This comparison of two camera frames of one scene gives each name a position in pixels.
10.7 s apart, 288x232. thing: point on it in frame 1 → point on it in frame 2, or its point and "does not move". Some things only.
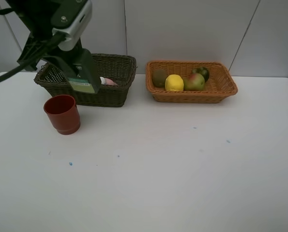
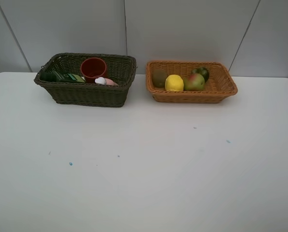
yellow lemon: [174, 82] does not move
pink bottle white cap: [107, 81] does not move
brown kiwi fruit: [159, 77] does not move
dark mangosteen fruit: [203, 71] does not move
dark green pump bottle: [84, 77] → [56, 76]
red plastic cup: [63, 113] → [91, 68]
